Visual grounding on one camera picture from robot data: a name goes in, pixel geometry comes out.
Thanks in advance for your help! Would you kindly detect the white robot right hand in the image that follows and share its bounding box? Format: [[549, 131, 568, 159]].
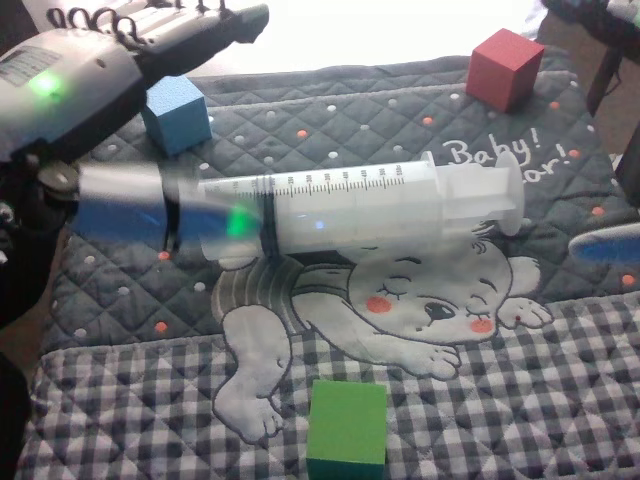
[[542, 0, 640, 117]]

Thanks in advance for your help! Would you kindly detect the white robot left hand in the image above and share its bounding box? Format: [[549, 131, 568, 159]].
[[0, 0, 272, 166]]

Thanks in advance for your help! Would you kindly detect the large clear plastic syringe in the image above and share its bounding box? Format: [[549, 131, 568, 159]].
[[197, 149, 527, 264]]

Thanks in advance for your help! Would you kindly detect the red cube block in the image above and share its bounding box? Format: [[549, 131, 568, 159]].
[[464, 27, 546, 115]]

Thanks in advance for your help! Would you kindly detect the blue cube block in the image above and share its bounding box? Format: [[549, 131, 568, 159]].
[[139, 74, 214, 159]]

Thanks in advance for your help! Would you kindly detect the grey quilt with bear print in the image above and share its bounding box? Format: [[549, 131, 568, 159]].
[[14, 42, 640, 480]]

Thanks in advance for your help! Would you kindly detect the green cube block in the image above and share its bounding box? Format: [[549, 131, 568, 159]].
[[304, 378, 389, 480]]

